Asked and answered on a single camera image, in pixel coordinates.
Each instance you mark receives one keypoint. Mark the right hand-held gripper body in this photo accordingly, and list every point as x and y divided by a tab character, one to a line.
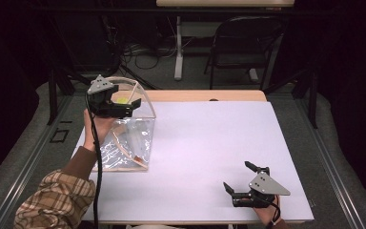
265	186

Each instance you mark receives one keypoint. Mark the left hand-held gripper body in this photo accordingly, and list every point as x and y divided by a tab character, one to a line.
101	95

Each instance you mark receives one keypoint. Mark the yellow shuttlecock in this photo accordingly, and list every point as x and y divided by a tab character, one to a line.
122	100

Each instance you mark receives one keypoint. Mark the clear plastic bag beige trim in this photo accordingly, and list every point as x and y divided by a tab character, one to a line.
133	140

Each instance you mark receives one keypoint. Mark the person's right hand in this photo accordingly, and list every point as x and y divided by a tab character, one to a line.
268	214

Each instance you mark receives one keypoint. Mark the person's left hand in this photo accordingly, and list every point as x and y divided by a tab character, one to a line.
101	129

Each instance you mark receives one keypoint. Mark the black tripod leg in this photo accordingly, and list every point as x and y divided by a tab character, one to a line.
138	78

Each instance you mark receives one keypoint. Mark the white board sheet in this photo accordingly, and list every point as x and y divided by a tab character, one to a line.
209	143

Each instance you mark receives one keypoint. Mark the light wooden table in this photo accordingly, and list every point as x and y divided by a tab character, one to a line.
203	95

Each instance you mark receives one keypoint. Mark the white-legged background desk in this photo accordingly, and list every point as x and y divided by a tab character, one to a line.
178	47

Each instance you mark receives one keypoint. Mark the black folding chair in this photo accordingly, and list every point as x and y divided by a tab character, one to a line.
244	41

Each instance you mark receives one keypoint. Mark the black metal stand post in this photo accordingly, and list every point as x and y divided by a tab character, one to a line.
313	101
52	98

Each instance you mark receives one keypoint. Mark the grey metal floor rail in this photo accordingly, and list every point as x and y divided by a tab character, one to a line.
327	165
28	165

